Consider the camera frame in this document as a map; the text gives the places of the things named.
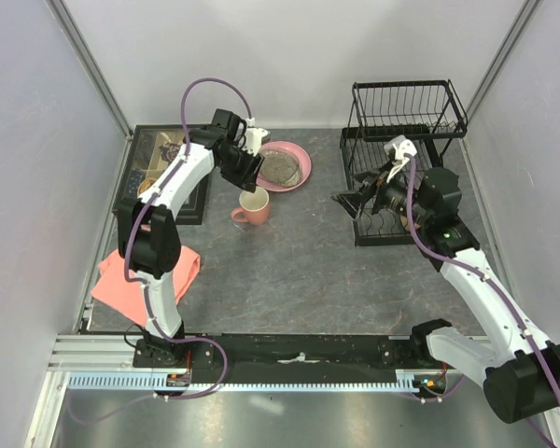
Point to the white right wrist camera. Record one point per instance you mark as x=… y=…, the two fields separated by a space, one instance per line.
x=399 y=150

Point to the pink cloth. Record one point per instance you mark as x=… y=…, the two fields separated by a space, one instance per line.
x=127 y=298

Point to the slotted cable duct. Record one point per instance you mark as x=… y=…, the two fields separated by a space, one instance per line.
x=168 y=382

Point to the brown patterned bowl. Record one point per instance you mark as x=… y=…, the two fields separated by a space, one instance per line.
x=405 y=223

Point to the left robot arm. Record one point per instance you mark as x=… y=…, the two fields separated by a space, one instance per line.
x=148 y=239

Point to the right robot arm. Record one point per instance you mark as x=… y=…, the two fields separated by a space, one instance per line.
x=519 y=369

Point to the grey glass plate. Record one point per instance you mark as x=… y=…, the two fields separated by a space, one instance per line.
x=280 y=168

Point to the black framed display box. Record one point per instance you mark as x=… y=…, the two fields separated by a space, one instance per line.
x=153 y=148

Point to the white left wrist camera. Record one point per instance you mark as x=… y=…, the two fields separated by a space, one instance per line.
x=255 y=137

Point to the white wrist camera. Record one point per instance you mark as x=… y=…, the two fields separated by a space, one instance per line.
x=399 y=150
x=255 y=137

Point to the pink plate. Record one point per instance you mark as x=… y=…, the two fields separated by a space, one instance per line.
x=286 y=166

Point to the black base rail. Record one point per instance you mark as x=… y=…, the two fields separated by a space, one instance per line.
x=288 y=359

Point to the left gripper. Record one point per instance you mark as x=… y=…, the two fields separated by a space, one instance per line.
x=246 y=179

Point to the black wire dish rack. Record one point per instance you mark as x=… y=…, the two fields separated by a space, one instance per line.
x=429 y=113

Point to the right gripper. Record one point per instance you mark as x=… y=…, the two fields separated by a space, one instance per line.
x=351 y=202

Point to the pink mug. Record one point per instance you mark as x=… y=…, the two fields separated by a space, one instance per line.
x=254 y=207

